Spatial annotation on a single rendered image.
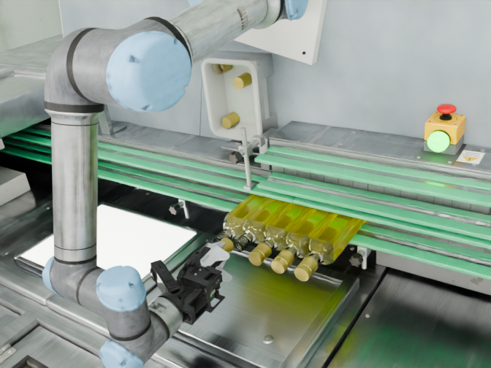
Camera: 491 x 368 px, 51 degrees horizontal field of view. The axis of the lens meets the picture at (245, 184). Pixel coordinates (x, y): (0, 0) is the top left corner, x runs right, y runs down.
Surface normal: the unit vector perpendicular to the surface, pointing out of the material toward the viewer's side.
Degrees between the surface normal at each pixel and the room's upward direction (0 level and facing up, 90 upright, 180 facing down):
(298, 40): 0
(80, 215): 66
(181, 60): 82
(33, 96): 90
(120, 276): 90
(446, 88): 0
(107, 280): 91
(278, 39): 0
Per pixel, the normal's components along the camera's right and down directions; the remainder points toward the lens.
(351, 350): -0.09, -0.88
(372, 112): -0.55, 0.44
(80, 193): 0.52, 0.27
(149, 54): 0.75, 0.28
